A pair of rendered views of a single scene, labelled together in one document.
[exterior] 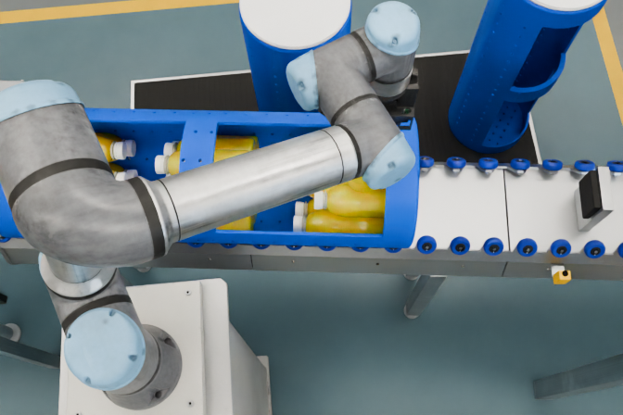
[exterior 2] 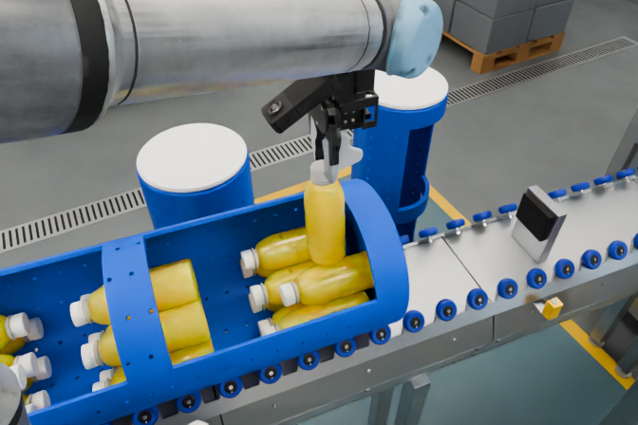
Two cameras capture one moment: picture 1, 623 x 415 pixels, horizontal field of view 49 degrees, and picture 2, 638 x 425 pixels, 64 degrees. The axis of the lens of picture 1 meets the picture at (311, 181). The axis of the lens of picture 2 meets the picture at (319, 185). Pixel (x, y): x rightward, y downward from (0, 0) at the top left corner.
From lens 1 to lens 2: 0.65 m
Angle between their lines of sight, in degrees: 30
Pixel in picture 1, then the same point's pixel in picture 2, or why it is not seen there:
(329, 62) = not seen: outside the picture
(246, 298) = not seen: outside the picture
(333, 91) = not seen: outside the picture
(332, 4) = (229, 148)
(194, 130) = (115, 248)
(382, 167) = (414, 12)
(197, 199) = not seen: outside the picture
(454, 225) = (427, 298)
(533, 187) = (476, 242)
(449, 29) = not seen: hidden behind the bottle
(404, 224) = (396, 273)
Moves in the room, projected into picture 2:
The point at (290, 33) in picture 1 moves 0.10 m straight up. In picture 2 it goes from (197, 177) to (190, 144)
